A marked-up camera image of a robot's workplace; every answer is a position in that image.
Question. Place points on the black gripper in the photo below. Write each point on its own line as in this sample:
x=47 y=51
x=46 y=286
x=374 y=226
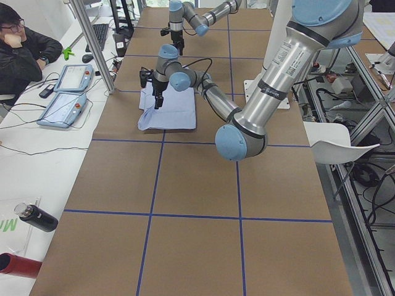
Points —
x=176 y=36
x=159 y=86

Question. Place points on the light blue striped shirt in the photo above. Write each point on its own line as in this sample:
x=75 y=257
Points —
x=178 y=111

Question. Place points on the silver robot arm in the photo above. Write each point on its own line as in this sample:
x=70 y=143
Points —
x=185 y=11
x=311 y=27

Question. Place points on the black keyboard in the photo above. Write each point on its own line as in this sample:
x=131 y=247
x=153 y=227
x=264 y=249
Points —
x=101 y=31

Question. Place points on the black computer mouse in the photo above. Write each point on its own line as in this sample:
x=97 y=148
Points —
x=87 y=58

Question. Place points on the far teach pendant tablet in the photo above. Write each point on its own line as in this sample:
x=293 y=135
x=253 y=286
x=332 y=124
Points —
x=74 y=78

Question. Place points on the teach pendant tablet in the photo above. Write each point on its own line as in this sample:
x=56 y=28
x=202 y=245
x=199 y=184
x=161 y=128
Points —
x=63 y=110
x=74 y=78

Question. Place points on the near teach pendant tablet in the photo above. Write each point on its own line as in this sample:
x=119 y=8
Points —
x=63 y=110

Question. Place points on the green plastic toy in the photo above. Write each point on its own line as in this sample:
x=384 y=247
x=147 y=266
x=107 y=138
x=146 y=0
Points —
x=67 y=52

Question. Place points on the small black phone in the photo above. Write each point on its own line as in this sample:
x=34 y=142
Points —
x=47 y=91

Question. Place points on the brown paper table cover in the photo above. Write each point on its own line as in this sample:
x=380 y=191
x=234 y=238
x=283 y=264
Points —
x=161 y=213

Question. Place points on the seated person black jacket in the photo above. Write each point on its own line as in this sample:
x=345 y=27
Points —
x=24 y=54

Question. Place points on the black water bottle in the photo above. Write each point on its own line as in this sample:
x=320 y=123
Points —
x=36 y=217

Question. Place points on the white curved chair seat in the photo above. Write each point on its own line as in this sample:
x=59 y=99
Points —
x=331 y=143

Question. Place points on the plastic bag green lettering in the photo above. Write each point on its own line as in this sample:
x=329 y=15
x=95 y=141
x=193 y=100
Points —
x=15 y=234

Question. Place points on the red cylinder bottle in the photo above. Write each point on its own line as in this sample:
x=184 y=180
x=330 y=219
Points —
x=19 y=266

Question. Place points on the aluminium frame post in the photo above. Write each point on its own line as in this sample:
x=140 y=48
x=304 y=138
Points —
x=87 y=29

